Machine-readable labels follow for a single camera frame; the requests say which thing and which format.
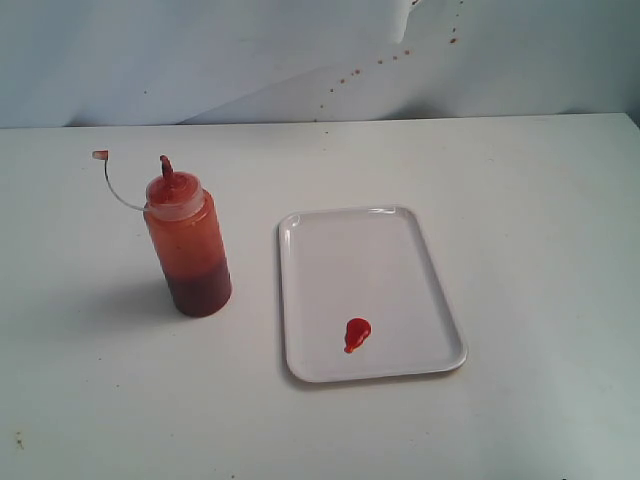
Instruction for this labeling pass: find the red sauce blob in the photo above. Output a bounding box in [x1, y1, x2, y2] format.
[344, 317, 372, 354]

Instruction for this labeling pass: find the red sauce squeeze bottle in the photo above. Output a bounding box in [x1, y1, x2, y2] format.
[92, 150, 232, 318]

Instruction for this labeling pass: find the white rectangular plastic tray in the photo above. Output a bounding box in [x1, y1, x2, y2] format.
[277, 206, 468, 384]

